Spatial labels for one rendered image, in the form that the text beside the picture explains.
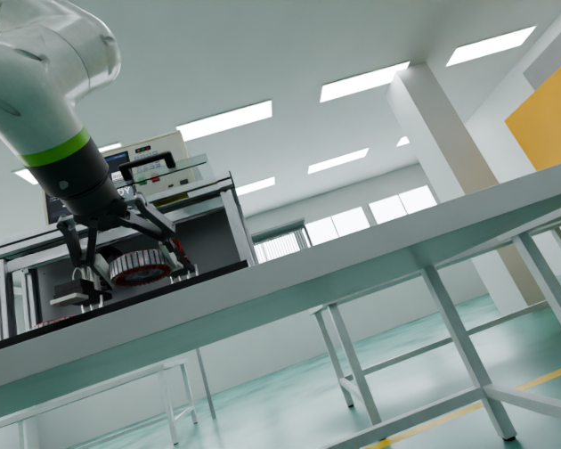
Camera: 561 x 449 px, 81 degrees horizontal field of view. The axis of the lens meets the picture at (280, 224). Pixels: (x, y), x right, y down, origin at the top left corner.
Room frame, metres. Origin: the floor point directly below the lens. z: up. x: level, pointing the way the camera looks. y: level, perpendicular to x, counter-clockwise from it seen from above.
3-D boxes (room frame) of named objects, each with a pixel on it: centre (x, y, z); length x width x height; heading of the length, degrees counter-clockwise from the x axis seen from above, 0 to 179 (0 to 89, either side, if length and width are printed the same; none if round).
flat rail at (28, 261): (0.82, 0.42, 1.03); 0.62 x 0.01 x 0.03; 96
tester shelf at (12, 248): (1.04, 0.45, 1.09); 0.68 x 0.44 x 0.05; 96
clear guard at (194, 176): (0.75, 0.24, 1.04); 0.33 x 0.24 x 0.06; 6
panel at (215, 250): (0.98, 0.44, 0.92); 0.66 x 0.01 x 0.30; 96
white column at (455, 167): (4.03, -2.33, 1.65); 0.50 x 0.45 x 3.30; 6
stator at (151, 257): (0.60, 0.28, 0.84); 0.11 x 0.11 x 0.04
